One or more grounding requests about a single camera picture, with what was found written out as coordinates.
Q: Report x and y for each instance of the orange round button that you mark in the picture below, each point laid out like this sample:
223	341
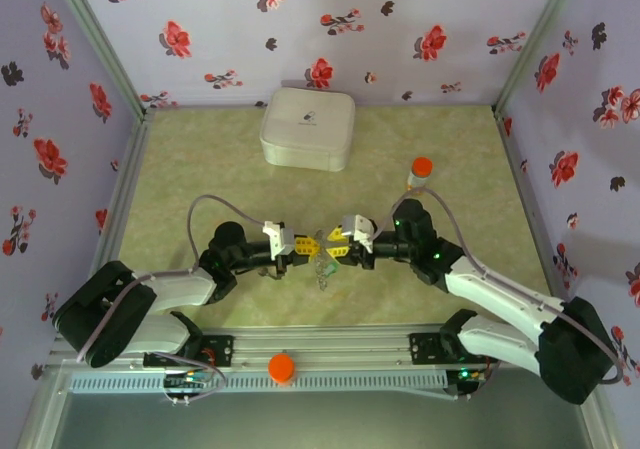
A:
281	366

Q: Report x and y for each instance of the small circuit board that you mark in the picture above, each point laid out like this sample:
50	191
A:
466	379
187	381

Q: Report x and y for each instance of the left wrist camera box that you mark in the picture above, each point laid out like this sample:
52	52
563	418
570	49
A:
279	239

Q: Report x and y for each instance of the orange cap pill bottle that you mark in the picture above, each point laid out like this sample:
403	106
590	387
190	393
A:
421	169

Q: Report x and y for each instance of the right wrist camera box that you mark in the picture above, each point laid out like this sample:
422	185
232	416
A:
359	229

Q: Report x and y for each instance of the white zip case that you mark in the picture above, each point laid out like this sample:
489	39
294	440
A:
307	129

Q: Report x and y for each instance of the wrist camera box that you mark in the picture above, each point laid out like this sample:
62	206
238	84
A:
279	239
359	229

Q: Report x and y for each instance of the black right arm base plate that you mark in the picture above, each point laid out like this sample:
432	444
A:
425	349

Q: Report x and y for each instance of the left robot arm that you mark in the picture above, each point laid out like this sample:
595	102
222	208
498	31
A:
175	291

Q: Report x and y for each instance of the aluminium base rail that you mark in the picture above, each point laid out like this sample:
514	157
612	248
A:
325	344

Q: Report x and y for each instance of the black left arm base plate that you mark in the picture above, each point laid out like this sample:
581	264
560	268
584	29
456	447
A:
220	349

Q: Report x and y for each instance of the aluminium corner post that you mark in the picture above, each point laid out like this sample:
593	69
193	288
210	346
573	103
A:
535	39
100	44

